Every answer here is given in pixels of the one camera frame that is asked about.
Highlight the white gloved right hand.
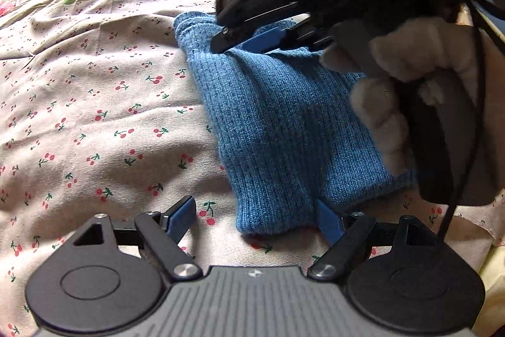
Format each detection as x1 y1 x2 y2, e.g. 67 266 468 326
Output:
319 15 480 176

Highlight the black cable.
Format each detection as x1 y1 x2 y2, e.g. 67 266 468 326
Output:
436 0 505 243

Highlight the cherry print bed sheet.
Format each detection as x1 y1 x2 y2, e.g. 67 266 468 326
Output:
0 0 505 337

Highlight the blue knit sweater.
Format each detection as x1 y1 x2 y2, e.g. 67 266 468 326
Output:
174 12 416 235

